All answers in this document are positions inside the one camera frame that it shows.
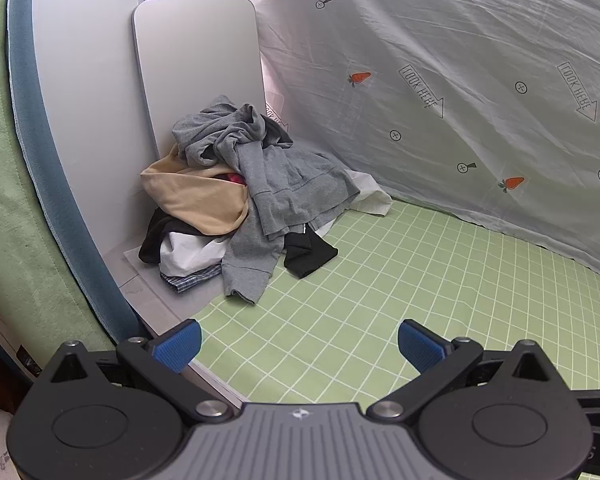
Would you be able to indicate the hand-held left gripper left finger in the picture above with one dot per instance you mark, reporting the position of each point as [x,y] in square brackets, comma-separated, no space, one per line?
[179,344]

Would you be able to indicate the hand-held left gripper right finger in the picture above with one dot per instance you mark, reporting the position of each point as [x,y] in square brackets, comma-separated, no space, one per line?
[420,346]

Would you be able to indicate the grey zip hoodie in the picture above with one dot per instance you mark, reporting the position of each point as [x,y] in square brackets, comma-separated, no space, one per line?
[280,195]

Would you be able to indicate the blue plaid cloth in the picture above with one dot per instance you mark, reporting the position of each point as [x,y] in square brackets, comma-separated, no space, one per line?
[190,280]

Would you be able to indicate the green grid mat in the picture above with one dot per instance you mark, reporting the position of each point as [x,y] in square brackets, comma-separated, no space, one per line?
[380,285]

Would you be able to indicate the black garment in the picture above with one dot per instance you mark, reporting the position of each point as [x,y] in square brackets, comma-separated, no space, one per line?
[310,255]
[152,242]

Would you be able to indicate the beige garment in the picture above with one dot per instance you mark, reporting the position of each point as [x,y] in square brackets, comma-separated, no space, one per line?
[195,205]

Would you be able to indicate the red checked cloth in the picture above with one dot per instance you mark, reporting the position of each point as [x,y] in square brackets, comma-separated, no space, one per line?
[232,179]

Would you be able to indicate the grey shirt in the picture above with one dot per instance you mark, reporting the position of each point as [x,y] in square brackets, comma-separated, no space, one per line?
[210,130]

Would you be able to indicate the green blue-edged cloth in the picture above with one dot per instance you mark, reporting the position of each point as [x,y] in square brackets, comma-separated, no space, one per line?
[10,185]

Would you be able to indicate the white rounded board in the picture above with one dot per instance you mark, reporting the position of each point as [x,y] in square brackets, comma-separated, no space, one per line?
[200,60]

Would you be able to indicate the carrot printed sheet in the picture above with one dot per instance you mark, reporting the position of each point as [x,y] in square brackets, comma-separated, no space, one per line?
[430,35]

